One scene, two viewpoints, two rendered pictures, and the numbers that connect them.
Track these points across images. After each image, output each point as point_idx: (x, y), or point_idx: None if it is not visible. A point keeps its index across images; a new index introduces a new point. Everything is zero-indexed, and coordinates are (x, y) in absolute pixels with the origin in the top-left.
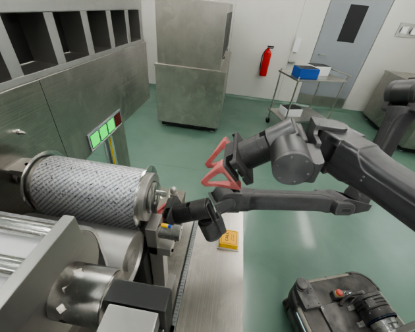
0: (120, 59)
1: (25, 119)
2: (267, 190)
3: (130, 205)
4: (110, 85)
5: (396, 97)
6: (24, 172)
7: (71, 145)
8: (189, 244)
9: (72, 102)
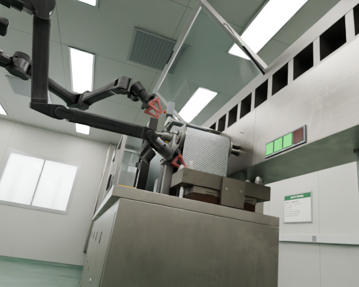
0: (322, 70)
1: (246, 127)
2: (122, 121)
3: None
4: (300, 101)
5: (51, 12)
6: None
7: (256, 147)
8: None
9: (265, 119)
